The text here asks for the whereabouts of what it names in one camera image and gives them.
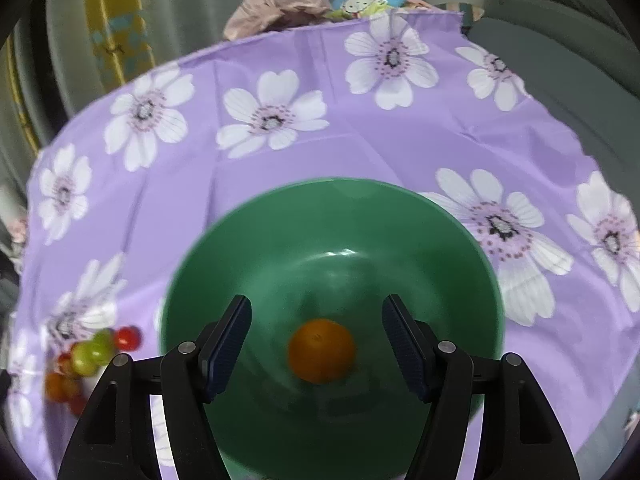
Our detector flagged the grey sofa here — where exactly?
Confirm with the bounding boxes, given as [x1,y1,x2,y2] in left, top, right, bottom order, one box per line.
[466,0,640,206]

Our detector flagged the orange tangerine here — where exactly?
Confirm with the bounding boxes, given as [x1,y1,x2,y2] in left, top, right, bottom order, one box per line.
[287,318,357,386]

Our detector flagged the yellow patterned board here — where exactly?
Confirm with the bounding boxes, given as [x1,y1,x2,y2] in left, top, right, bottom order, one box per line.
[82,0,157,87]

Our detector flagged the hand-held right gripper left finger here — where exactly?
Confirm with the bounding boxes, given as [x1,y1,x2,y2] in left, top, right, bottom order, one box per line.
[57,294,253,480]

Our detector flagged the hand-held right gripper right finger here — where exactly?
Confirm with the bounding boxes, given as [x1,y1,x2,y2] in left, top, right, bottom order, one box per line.
[381,294,581,480]

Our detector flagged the purple floral tablecloth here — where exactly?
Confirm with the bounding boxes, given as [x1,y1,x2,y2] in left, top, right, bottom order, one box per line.
[9,9,640,480]

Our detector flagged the yellow-green cherry tomato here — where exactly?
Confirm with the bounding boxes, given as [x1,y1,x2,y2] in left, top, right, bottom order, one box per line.
[90,330,117,365]
[70,342,99,377]

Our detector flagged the green plastic bowl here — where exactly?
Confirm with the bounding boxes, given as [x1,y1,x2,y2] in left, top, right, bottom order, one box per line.
[159,176,505,480]

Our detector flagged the pink crumpled cloth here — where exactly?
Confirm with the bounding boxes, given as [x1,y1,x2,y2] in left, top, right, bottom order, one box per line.
[223,0,334,42]

